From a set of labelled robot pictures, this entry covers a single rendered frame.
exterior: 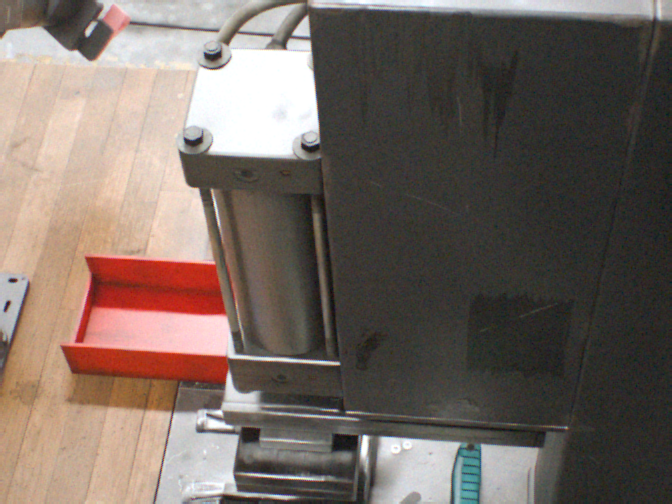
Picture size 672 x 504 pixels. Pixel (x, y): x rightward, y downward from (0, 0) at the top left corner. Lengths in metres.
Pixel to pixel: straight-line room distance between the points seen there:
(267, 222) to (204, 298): 0.63
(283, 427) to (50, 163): 0.66
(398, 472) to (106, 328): 0.37
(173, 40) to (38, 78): 1.33
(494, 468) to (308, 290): 0.49
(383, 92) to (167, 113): 0.97
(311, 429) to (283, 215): 0.28
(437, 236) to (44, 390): 0.73
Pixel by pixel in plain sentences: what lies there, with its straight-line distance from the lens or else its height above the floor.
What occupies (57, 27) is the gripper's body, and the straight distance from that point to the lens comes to 1.41.
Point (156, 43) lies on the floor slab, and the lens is 3.00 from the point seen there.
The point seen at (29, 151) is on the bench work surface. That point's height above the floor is 0.90.
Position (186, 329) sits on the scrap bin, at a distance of 1.40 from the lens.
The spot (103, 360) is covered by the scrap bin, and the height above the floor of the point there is 0.93.
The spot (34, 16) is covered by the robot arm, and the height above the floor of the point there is 1.19.
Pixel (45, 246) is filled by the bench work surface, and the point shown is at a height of 0.90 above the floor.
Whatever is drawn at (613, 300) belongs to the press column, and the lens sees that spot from 0.80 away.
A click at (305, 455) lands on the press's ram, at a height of 1.14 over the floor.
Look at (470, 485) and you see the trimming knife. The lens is 1.27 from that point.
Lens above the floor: 2.07
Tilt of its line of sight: 54 degrees down
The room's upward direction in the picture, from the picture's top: 5 degrees counter-clockwise
